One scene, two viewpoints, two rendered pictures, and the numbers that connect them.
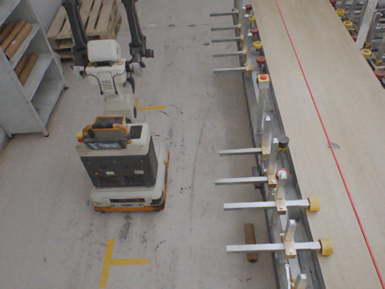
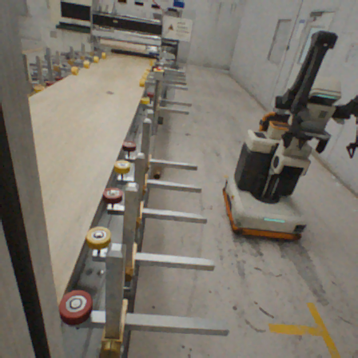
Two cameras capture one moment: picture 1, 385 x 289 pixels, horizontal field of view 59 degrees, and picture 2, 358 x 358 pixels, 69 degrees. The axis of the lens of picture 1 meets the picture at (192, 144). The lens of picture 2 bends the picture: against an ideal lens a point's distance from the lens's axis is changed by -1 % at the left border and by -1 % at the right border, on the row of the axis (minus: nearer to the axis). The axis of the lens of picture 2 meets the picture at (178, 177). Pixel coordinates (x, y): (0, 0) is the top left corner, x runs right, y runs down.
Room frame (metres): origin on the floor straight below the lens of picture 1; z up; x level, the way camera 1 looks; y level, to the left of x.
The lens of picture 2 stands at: (3.90, -0.63, 1.56)
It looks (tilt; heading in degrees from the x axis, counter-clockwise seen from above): 30 degrees down; 169
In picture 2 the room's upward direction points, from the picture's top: 10 degrees clockwise
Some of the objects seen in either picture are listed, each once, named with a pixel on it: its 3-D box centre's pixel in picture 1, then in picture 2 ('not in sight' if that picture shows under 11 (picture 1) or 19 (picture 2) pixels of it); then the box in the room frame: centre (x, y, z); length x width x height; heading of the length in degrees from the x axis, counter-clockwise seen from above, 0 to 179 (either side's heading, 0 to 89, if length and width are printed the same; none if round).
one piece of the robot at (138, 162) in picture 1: (120, 150); (272, 161); (1.88, 0.59, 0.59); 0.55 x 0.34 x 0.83; 84
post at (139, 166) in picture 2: (242, 31); (136, 206); (3.03, -0.61, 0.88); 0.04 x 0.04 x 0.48; 85
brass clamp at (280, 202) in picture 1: (279, 201); not in sight; (1.01, -0.44, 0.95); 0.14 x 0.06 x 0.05; 175
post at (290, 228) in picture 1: (286, 245); not in sight; (0.79, -0.43, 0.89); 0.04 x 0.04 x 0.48; 85
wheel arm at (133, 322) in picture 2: (229, 13); (150, 323); (3.49, -0.56, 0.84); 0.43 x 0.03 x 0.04; 85
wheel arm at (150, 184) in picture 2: (235, 53); (160, 184); (2.75, -0.49, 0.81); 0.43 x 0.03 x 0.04; 85
